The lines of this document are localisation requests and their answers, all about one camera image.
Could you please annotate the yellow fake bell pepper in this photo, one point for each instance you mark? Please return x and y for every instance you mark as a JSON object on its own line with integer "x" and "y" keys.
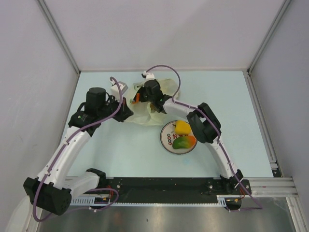
{"x": 182, "y": 127}

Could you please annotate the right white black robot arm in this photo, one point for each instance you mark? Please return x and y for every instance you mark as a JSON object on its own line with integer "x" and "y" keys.
{"x": 204, "y": 124}

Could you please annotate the pale yellow plastic bag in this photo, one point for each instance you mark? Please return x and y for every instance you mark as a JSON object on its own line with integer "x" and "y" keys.
{"x": 143, "y": 113}

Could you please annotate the green orange fake mango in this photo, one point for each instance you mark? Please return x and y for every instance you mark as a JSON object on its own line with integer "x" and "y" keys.
{"x": 184, "y": 142}

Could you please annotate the white plate red characters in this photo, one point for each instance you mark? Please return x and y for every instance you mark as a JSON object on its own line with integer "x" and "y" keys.
{"x": 167, "y": 136}

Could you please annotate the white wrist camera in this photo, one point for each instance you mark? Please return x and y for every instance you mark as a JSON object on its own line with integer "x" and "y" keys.
{"x": 147, "y": 76}
{"x": 117, "y": 91}

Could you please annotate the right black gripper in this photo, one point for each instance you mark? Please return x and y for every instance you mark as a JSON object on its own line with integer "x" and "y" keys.
{"x": 141, "y": 90}

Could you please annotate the aluminium frame rails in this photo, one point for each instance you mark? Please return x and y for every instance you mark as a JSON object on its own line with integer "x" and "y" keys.
{"x": 276, "y": 186}

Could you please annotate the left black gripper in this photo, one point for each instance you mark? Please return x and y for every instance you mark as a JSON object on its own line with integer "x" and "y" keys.
{"x": 124, "y": 112}

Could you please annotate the orange fake fruit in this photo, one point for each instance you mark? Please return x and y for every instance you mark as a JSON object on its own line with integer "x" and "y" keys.
{"x": 137, "y": 98}

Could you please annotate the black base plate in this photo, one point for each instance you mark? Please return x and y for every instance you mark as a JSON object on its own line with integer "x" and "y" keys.
{"x": 167, "y": 190}

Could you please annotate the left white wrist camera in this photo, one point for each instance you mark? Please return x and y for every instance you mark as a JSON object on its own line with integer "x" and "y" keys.
{"x": 117, "y": 91}

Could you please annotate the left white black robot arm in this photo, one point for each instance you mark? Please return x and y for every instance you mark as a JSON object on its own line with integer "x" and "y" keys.
{"x": 50, "y": 190}

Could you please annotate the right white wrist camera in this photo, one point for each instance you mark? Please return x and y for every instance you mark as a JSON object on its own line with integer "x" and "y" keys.
{"x": 147, "y": 76}

